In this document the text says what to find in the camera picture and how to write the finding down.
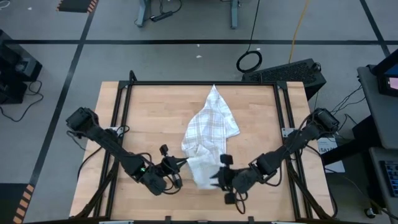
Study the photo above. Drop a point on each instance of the black monitor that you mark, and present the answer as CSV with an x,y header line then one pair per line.
x,y
385,77

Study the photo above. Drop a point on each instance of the black desk base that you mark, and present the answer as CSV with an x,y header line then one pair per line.
x,y
357,146

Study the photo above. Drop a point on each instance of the black equipment stack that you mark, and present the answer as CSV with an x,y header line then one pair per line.
x,y
15,62

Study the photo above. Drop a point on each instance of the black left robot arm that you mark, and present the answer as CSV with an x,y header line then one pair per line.
x,y
109,146

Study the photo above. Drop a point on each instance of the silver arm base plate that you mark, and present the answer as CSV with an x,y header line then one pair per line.
x,y
287,132
114,130

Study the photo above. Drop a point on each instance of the grey desk leg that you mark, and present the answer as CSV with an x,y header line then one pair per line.
x,y
142,14
234,15

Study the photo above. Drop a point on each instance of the black power strip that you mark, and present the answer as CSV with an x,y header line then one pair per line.
x,y
161,16

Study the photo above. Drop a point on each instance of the black aluminium table frame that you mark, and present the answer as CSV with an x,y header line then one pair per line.
x,y
199,83

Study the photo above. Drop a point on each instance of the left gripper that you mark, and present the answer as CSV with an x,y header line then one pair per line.
x,y
169,165

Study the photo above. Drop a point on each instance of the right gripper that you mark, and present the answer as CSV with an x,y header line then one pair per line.
x,y
230,180

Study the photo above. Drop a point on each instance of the white paper sheet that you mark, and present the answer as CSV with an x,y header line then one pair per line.
x,y
328,146

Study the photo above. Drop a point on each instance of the black mesh computer tower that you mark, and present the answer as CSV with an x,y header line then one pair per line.
x,y
284,74

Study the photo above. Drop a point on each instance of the black clamp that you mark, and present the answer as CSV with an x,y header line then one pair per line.
x,y
251,219
168,219

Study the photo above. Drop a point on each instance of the black caster wheel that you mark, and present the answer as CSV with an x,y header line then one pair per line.
x,y
370,212

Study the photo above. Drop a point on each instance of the black keypad with blue keys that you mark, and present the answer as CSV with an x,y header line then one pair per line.
x,y
391,179

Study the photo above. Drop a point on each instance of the grey desk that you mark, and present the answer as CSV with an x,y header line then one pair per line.
x,y
377,186
382,118

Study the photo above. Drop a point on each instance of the white plaid towel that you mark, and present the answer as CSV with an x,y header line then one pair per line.
x,y
208,130

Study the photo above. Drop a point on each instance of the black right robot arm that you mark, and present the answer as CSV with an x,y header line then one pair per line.
x,y
292,143

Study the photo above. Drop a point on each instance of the black mat with orange stripes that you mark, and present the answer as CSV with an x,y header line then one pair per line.
x,y
12,199
76,5

